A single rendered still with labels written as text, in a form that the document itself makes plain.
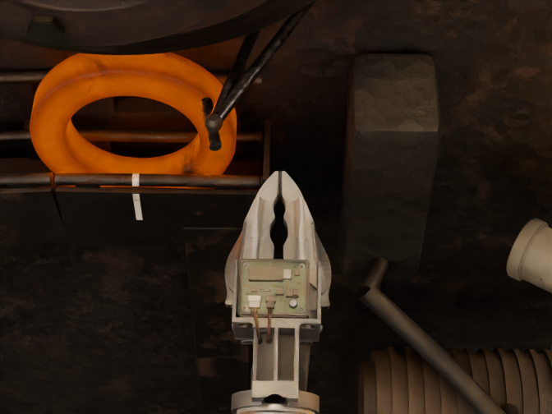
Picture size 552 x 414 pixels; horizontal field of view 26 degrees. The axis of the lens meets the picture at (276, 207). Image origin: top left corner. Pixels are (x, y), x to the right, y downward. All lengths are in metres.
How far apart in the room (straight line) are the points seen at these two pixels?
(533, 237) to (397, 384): 0.21
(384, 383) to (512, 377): 0.13
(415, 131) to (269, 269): 0.19
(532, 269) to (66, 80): 0.45
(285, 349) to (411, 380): 0.27
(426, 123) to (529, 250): 0.16
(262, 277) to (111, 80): 0.22
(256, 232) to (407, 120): 0.17
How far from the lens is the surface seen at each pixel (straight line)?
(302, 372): 0.99
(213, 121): 0.90
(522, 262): 1.12
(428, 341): 1.17
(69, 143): 1.11
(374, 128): 1.04
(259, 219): 1.01
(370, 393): 1.21
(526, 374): 1.22
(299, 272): 0.96
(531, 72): 1.15
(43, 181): 1.13
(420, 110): 1.05
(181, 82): 1.03
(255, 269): 0.95
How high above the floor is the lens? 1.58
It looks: 53 degrees down
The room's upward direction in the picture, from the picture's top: straight up
